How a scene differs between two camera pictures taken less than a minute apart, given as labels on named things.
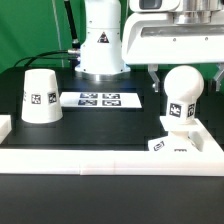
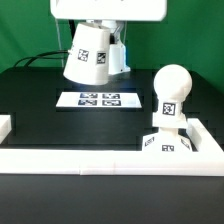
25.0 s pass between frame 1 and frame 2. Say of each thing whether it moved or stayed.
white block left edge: stayed
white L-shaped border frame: stayed
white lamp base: moved
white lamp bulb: moved
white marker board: stayed
